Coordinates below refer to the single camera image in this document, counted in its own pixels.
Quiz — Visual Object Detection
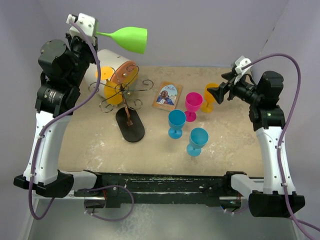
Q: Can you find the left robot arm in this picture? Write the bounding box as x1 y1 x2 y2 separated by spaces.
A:
13 33 103 198

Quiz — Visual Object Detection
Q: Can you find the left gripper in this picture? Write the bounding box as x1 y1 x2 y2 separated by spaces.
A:
64 29 100 88

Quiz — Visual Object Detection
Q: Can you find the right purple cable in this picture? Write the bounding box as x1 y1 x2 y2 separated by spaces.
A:
222 53 320 240

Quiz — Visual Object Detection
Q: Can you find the white cylinder container orange lid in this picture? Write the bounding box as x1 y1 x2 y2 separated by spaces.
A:
97 49 139 90

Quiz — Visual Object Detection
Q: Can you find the orange picture book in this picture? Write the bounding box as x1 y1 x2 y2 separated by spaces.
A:
152 81 183 112

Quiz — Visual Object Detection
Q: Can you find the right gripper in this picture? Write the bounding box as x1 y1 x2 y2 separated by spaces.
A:
207 70 263 105

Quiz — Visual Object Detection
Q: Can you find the orange wine glass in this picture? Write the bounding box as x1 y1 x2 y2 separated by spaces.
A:
200 83 219 113
98 66 123 105

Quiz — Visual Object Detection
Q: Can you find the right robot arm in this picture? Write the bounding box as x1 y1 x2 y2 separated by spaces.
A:
207 71 305 218

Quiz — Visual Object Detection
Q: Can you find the blue wine glass left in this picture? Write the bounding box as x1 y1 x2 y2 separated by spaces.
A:
168 109 187 139

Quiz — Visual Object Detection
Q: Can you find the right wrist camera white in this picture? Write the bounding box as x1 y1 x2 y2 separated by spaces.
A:
232 55 252 85

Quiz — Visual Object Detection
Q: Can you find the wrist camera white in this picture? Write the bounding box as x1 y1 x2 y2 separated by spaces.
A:
232 55 252 85
66 13 99 38

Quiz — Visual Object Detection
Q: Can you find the orange wine glass front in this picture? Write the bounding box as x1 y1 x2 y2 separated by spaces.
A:
98 66 123 105

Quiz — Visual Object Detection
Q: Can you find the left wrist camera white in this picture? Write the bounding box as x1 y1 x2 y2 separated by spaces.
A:
66 13 99 38

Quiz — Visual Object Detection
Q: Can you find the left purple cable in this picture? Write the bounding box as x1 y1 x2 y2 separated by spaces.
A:
27 21 136 222

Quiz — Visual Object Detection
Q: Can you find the pink wine glass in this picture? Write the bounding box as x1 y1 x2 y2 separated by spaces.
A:
184 92 203 122

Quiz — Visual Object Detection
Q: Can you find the metal wine glass rack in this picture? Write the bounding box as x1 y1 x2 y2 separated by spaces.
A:
99 79 154 143

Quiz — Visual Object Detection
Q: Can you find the blue wine glass front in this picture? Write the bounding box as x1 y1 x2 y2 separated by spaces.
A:
186 127 209 157

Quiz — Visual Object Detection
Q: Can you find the purple cable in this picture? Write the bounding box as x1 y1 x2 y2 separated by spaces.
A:
27 21 136 222
222 53 320 240

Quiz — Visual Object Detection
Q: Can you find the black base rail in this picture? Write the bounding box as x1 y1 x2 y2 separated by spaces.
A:
74 172 243 209

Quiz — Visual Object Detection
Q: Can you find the blue wine glass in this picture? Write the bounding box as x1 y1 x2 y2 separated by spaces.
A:
168 109 187 139
186 127 209 157

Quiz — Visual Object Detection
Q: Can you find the orange wine glass back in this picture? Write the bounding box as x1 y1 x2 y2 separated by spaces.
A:
200 83 219 113

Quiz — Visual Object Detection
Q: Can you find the green wine glass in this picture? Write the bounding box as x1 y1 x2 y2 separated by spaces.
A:
96 26 148 54

